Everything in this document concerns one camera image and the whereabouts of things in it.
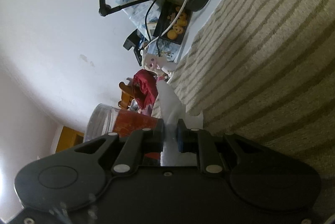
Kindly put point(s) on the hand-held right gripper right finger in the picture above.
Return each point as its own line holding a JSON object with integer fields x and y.
{"x": 180, "y": 136}

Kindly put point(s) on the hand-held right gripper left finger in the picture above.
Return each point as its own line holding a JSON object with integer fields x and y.
{"x": 161, "y": 137}

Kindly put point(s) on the white tissue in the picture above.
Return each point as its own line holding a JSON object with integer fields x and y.
{"x": 170, "y": 109}

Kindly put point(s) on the clear jar with red label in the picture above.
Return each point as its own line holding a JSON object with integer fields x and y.
{"x": 130, "y": 122}

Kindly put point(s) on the red jacket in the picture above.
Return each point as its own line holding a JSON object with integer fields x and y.
{"x": 144, "y": 85}

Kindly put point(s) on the wooden chair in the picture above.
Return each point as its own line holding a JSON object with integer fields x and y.
{"x": 125, "y": 93}

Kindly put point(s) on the white doll figurine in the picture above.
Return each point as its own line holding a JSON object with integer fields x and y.
{"x": 151, "y": 62}

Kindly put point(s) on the illustrated blue box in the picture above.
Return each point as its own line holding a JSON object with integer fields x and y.
{"x": 165, "y": 50}

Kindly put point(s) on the yellow wooden cabinet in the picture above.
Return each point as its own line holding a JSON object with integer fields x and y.
{"x": 68, "y": 139}

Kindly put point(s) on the black handheld device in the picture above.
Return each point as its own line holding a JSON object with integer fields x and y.
{"x": 129, "y": 42}

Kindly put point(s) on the black cookie box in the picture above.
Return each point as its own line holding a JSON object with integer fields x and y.
{"x": 175, "y": 25}

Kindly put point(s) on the striped beige towel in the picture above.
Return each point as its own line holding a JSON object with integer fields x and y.
{"x": 261, "y": 56}

